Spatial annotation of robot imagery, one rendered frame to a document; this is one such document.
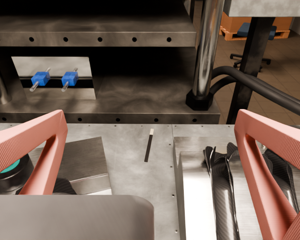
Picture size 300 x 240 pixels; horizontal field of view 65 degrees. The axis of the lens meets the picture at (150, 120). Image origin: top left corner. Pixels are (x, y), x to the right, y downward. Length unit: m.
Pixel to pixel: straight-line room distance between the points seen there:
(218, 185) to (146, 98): 0.55
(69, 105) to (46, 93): 0.11
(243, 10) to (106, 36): 0.46
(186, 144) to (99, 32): 0.47
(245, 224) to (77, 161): 0.34
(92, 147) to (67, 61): 0.43
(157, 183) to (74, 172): 0.21
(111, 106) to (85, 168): 0.43
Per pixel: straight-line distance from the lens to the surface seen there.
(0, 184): 0.51
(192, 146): 0.61
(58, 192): 0.53
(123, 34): 0.83
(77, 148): 0.55
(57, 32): 0.88
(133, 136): 0.72
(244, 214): 0.46
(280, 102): 0.79
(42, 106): 0.97
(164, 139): 0.71
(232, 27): 4.13
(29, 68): 0.97
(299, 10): 0.99
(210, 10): 0.75
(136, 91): 0.98
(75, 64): 0.89
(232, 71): 0.84
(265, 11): 0.94
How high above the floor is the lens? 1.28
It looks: 37 degrees down
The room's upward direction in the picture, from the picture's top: straight up
